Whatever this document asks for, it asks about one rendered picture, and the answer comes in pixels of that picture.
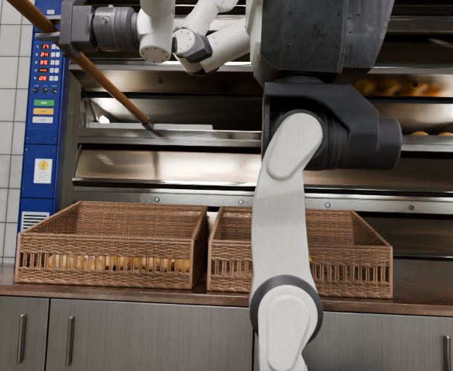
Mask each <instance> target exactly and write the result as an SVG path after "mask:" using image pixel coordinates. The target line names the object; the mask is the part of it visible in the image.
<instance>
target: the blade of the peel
mask: <svg viewBox="0 0 453 371"><path fill-rule="evenodd" d="M89 128H124V129H145V127H144V126H143V125H141V124H135V123H102V122H90V126H89ZM154 129H158V130H213V126H212V125H198V124H154Z"/></svg>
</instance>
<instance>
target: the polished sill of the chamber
mask: <svg viewBox="0 0 453 371"><path fill-rule="evenodd" d="M79 136H88V137H121V138H184V139H216V140H249V141H261V140H262V132H260V131H226V130H158V129H124V128H89V127H80V128H79ZM402 143H403V144H440V145H453V135H402Z"/></svg>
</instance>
